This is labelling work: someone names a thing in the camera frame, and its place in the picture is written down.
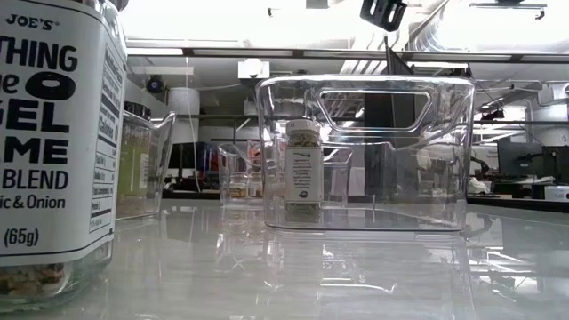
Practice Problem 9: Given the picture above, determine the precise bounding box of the white-lid seasoning bottle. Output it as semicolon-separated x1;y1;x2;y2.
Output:
0;0;130;312
284;117;325;212

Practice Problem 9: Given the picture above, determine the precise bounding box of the black partition panel on stand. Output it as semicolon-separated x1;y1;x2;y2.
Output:
363;35;419;199

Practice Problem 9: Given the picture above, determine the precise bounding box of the clear plastic bin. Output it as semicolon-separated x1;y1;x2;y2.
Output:
254;73;476;233
114;110;178;221
216;140;355;210

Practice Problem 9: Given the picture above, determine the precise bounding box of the black computer monitor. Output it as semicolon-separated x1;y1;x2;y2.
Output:
542;145;569;186
496;140;546;180

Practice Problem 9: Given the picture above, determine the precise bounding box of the white wall box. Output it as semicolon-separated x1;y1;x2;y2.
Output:
237;58;271;80

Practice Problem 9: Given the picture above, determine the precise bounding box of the black round wall camera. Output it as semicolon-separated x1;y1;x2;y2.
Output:
145;75;166;94

